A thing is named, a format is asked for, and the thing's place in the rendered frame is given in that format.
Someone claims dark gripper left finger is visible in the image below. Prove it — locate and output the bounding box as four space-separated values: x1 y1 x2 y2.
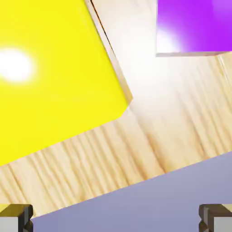
0 203 34 232

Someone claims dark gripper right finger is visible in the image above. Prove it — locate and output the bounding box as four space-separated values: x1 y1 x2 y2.
198 203 232 232

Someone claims large yellow box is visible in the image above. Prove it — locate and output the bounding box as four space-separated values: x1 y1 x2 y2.
0 0 134 166

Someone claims large purple box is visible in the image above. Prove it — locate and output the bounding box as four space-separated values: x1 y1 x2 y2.
155 0 232 58

